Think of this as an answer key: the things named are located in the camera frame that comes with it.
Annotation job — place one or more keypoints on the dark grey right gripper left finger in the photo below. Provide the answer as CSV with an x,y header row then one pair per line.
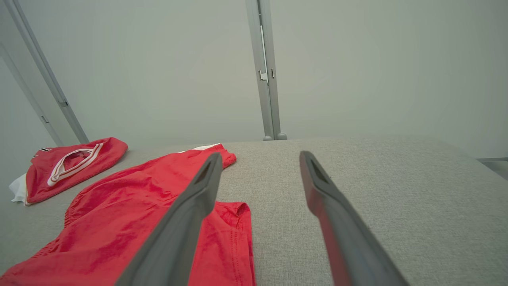
x,y
178,230

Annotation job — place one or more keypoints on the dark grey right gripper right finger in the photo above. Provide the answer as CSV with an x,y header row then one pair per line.
x,y
345,238

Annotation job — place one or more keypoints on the red shorts with white stripe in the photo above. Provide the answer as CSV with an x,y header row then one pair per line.
x,y
119,222

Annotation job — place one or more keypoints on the red basketball jersey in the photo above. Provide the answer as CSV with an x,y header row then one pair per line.
x,y
71,171

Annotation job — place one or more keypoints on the grey fabric sofa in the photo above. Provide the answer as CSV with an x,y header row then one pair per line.
x,y
397,206

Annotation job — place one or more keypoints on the grey double partition post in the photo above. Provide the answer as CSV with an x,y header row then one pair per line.
x,y
266,99

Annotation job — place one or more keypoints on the grey floor rail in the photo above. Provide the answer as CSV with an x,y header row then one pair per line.
x,y
494,160

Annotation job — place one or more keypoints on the grey slanted partition post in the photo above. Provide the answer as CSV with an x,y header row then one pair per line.
x,y
43,87

